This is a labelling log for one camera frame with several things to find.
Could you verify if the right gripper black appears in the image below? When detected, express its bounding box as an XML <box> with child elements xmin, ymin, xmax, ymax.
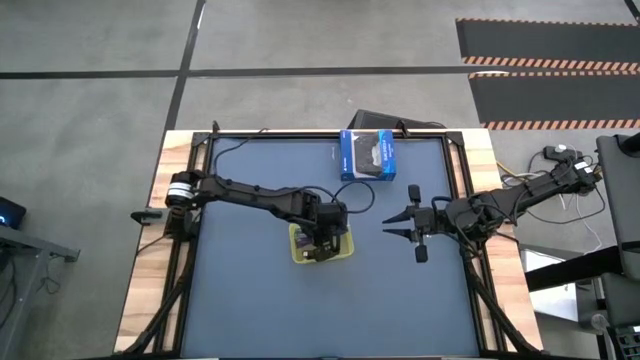
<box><xmin>381</xmin><ymin>183</ymin><xmax>452</xmax><ymax>265</ymax></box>

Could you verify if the black device with blue light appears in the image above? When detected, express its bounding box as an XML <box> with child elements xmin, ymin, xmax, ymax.
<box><xmin>0</xmin><ymin>195</ymin><xmax>28</xmax><ymax>231</ymax></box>

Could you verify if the black flat case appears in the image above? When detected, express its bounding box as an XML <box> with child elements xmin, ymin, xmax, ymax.
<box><xmin>346</xmin><ymin>108</ymin><xmax>448</xmax><ymax>133</ymax></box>

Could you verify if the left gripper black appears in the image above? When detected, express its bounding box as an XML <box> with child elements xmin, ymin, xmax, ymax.
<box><xmin>301</xmin><ymin>201</ymin><xmax>350</xmax><ymax>263</ymax></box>

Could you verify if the black power strip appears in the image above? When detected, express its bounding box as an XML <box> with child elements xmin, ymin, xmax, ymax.
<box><xmin>543</xmin><ymin>143</ymin><xmax>578</xmax><ymax>163</ymax></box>

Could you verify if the blue cardboard box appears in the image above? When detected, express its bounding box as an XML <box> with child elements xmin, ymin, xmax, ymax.
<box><xmin>338</xmin><ymin>128</ymin><xmax>398</xmax><ymax>183</ymax></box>

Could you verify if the thin black cable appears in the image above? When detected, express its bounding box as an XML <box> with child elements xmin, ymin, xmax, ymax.
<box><xmin>211</xmin><ymin>120</ymin><xmax>272</xmax><ymax>177</ymax></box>

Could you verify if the black aluminium table frame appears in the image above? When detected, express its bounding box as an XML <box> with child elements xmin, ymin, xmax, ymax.
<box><xmin>118</xmin><ymin>121</ymin><xmax>545</xmax><ymax>360</ymax></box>

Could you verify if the grey metal table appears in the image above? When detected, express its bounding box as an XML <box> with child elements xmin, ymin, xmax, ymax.
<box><xmin>0</xmin><ymin>224</ymin><xmax>82</xmax><ymax>360</ymax></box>

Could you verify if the blue-grey table mat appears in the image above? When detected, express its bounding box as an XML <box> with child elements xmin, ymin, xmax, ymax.
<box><xmin>180</xmin><ymin>135</ymin><xmax>481</xmax><ymax>359</ymax></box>

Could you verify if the black clamp mount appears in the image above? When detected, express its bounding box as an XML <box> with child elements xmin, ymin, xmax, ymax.
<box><xmin>130</xmin><ymin>208</ymin><xmax>165</xmax><ymax>227</ymax></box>

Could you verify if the black orange-striped floor mat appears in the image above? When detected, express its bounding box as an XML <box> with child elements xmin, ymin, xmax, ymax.
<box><xmin>468</xmin><ymin>71</ymin><xmax>640</xmax><ymax>131</ymax></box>
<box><xmin>455</xmin><ymin>18</ymin><xmax>640</xmax><ymax>72</ymax></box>

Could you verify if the yellow translucent plastic bin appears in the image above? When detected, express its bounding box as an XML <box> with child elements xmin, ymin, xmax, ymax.
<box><xmin>288</xmin><ymin>223</ymin><xmax>356</xmax><ymax>265</ymax></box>

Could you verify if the black metal bar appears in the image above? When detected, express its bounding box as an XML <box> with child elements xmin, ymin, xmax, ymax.
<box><xmin>524</xmin><ymin>244</ymin><xmax>627</xmax><ymax>293</ymax></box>

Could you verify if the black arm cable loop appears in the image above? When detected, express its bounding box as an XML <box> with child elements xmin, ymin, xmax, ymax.
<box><xmin>331</xmin><ymin>179</ymin><xmax>377</xmax><ymax>216</ymax></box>

